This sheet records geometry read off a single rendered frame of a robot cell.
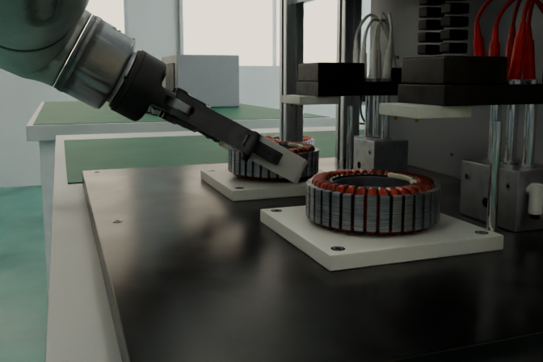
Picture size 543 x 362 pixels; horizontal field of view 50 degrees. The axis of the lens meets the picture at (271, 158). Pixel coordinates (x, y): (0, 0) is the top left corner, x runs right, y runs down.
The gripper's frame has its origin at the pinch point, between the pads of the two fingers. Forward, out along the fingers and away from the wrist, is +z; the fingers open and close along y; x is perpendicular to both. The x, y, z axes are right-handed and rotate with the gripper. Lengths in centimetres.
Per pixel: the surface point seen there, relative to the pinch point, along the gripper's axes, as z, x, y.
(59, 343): -18.9, 16.9, -32.1
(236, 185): -4.1, 4.8, -4.8
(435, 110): 0.1, -8.6, -27.2
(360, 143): 10.0, -7.2, -0.2
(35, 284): 5, 90, 198
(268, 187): -1.4, 3.3, -6.9
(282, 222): -5.0, 5.3, -22.3
